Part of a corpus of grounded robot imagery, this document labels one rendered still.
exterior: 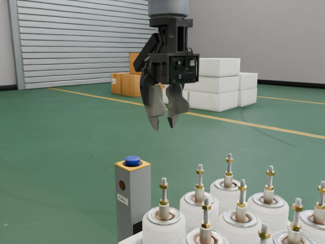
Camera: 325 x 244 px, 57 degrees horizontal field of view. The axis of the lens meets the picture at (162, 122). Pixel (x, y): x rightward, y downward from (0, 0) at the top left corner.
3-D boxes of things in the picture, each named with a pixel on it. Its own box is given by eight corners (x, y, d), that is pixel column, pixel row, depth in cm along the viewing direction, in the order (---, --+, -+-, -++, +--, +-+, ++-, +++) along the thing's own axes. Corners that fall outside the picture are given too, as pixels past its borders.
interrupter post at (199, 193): (195, 197, 76) (196, 185, 75) (205, 198, 75) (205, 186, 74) (193, 201, 73) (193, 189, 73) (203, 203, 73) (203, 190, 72)
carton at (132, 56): (155, 73, 436) (155, 52, 429) (143, 74, 419) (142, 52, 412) (141, 72, 456) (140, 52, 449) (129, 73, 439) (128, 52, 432)
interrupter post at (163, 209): (171, 217, 66) (171, 203, 66) (164, 221, 65) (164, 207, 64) (163, 213, 68) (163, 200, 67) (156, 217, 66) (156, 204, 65)
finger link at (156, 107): (155, 135, 55) (162, 85, 54) (140, 129, 60) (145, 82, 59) (169, 135, 57) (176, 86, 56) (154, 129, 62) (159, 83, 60)
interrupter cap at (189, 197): (188, 191, 79) (188, 189, 79) (217, 195, 76) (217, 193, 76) (180, 205, 72) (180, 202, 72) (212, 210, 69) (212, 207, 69)
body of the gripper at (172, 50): (165, 88, 52) (166, 15, 50) (142, 83, 59) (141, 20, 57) (199, 85, 56) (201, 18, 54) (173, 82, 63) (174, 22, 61)
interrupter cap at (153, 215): (187, 216, 67) (187, 213, 67) (166, 231, 61) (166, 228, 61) (161, 205, 72) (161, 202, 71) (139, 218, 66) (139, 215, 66)
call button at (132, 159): (130, 169, 77) (130, 161, 77) (122, 164, 80) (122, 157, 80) (142, 165, 80) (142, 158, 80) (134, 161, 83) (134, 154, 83)
